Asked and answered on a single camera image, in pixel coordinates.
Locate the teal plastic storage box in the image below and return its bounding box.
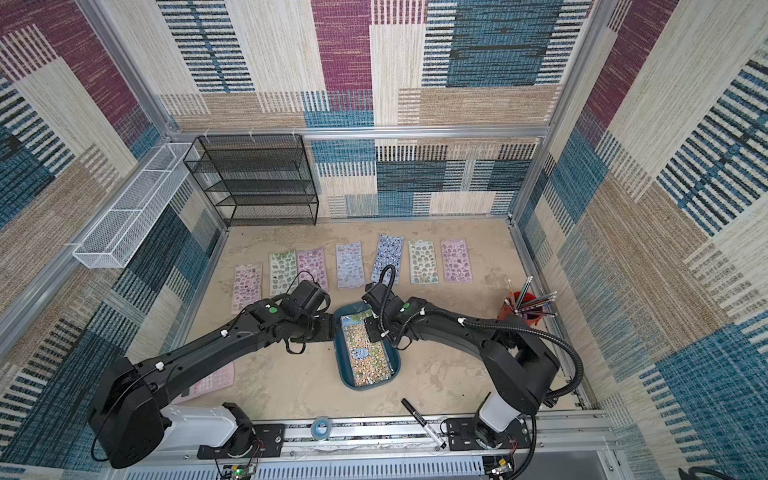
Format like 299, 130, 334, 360
333, 302, 401, 391

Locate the penguin sticker sheet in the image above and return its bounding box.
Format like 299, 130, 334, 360
371, 234, 404, 283

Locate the pink purple sticker sheet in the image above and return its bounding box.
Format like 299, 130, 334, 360
297, 247, 329, 290

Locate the light blue sticker sheet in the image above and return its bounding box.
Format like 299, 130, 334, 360
336, 242, 365, 289

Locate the white green frog sticker sheet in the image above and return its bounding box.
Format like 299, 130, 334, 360
408, 239, 439, 285

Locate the pink pastel sticker sheet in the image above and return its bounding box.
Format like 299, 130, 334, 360
231, 263, 263, 315

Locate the lilac character sticker sheet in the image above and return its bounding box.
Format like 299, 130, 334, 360
441, 239, 473, 283

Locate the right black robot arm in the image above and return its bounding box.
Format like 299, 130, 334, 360
362, 283, 560, 448

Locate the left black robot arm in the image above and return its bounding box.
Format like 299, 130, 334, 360
88, 280, 330, 469

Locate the blue tape roll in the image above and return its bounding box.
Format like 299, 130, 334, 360
310, 416, 333, 441

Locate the pink calculator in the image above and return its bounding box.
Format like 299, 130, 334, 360
172, 363, 235, 404

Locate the black marker pen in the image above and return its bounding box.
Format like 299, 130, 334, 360
401, 398, 447, 450

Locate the red pencil cup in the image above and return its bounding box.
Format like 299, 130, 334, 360
497, 276, 557, 326

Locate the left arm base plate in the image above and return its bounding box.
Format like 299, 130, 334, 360
197, 423, 286, 462

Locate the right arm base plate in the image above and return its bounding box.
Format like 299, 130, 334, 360
440, 416, 532, 451

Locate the white cable duct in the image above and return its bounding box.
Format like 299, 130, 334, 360
124, 456, 486, 479

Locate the black wire mesh shelf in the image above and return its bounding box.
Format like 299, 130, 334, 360
183, 134, 319, 228

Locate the white wire mesh basket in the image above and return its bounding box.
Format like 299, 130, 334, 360
73, 143, 191, 269

